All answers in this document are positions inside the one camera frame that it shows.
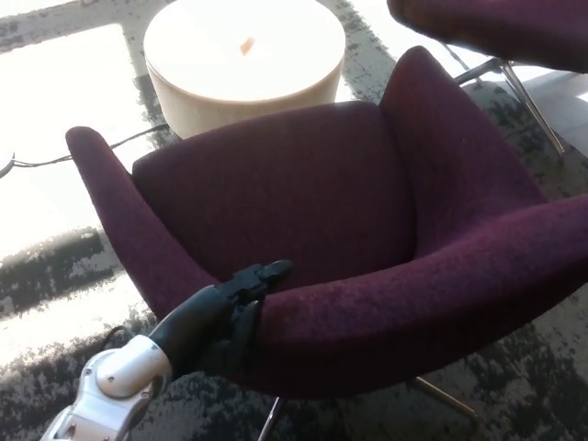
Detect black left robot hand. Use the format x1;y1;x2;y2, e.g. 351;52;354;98
151;259;294;377

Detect purple fabric swivel armchair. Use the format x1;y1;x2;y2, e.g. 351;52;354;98
65;45;588;441

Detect round white side table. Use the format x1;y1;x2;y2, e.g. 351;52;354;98
142;0;347;141

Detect purple armchair with chrome legs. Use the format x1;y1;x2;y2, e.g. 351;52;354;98
386;0;588;155

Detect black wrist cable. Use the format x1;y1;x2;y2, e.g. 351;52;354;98
100;325;130;351

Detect thin black floor cable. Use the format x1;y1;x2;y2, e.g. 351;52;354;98
0;122;172;179

